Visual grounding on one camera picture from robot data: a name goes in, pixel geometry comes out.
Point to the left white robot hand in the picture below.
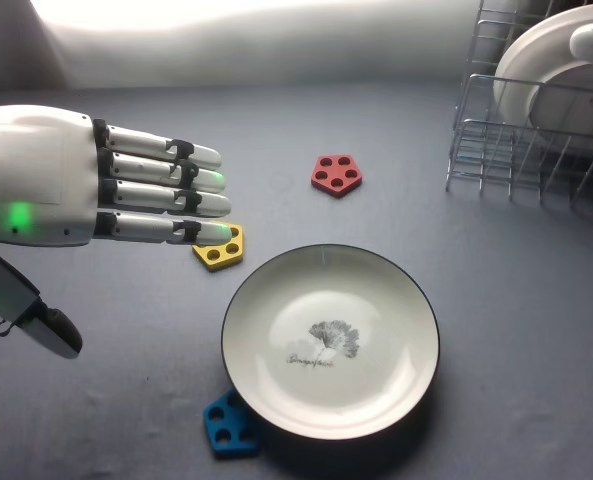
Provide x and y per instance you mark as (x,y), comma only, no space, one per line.
(31,170)

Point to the yellow pentagon block with holes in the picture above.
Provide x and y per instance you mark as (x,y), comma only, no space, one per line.
(221,262)

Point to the white plate dark rim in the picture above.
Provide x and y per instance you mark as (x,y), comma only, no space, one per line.
(326,300)

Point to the grey table cloth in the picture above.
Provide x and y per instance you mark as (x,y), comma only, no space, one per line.
(126,400)

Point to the white plate leaf-printed rim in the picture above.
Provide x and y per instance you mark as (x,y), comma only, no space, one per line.
(531,55)

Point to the red pentagon block with holes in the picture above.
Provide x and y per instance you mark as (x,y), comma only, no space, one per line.
(328,187)

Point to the blue pentagon block with holes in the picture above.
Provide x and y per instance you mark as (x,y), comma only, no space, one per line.
(211,430)

